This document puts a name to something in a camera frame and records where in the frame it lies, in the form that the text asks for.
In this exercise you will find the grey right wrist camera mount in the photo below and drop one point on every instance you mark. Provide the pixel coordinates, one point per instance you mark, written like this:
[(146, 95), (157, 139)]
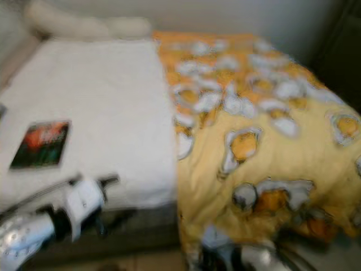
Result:
[(215, 237)]

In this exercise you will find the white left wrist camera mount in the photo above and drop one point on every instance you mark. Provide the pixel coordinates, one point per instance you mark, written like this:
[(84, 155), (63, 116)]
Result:
[(84, 203)]

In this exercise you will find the dark wardrobe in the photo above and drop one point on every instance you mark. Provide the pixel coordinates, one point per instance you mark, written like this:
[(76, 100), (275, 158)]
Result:
[(341, 39)]

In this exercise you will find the cream knotted bolster pillow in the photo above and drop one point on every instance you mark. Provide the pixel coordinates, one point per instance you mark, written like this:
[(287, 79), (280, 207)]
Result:
[(79, 20)]

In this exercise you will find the dark red green book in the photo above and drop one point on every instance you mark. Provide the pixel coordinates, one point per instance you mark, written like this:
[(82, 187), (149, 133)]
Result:
[(42, 144)]

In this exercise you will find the grey bed base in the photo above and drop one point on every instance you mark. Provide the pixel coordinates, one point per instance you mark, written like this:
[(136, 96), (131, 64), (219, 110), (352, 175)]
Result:
[(146, 226)]

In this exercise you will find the orange yellow cartoon blanket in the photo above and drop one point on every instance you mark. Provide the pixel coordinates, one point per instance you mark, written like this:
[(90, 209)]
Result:
[(276, 152)]

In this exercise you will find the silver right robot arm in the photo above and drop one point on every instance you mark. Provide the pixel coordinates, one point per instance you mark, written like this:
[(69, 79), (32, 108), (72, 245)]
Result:
[(265, 257)]

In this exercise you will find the white quilted mattress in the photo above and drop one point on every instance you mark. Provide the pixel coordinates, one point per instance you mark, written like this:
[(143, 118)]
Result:
[(107, 101)]

